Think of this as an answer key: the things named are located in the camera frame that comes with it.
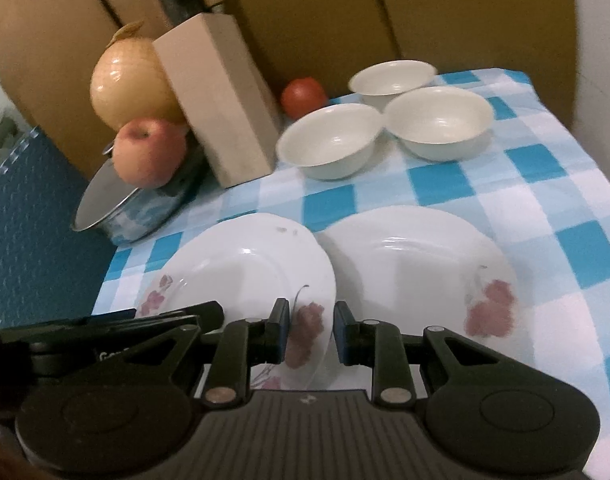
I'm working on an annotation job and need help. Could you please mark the blue foam mat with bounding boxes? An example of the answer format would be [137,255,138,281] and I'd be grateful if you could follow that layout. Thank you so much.
[0,128,115,328]

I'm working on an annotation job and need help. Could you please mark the small white floral plate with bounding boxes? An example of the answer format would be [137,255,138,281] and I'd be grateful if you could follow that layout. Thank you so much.
[317,206,533,364]

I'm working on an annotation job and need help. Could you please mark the blue checkered tablecloth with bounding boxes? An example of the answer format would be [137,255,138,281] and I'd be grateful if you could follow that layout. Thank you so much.
[93,68,610,479]

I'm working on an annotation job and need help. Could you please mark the steel pot with lid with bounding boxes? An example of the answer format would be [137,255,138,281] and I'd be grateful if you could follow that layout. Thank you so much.
[72,139,209,246]

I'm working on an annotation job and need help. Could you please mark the red tomato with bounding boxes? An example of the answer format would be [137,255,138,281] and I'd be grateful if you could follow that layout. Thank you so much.
[280,77,329,120]

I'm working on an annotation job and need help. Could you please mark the white bowl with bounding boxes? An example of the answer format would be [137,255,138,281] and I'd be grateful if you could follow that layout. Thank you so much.
[348,60,437,112]
[276,103,384,181]
[383,87,494,162]

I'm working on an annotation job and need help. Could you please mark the red apple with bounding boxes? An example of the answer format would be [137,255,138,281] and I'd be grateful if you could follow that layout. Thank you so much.
[112,118,189,188]

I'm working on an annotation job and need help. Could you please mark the wooden knife block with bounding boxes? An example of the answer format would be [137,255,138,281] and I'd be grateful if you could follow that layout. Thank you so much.
[153,13,282,188]

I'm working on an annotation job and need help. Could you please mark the white bowl back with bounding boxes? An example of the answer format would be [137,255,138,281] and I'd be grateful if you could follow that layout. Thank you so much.
[348,60,437,112]

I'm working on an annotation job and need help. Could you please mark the yellow onion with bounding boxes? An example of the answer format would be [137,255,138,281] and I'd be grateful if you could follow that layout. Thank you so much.
[90,21,186,131]

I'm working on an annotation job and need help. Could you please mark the white plate pink flower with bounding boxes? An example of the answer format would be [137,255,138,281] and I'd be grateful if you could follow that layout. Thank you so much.
[137,214,337,390]

